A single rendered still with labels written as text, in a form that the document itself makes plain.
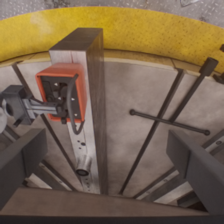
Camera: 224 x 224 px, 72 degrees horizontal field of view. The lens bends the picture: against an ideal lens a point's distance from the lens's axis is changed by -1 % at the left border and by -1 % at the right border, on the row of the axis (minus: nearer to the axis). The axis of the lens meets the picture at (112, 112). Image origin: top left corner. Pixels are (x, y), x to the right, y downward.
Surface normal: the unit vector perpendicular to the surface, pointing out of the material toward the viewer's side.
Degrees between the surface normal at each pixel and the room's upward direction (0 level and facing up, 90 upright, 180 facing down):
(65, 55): 0
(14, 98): 0
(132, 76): 0
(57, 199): 90
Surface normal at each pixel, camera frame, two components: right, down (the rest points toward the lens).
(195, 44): -0.11, 0.63
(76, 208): -0.01, -0.77
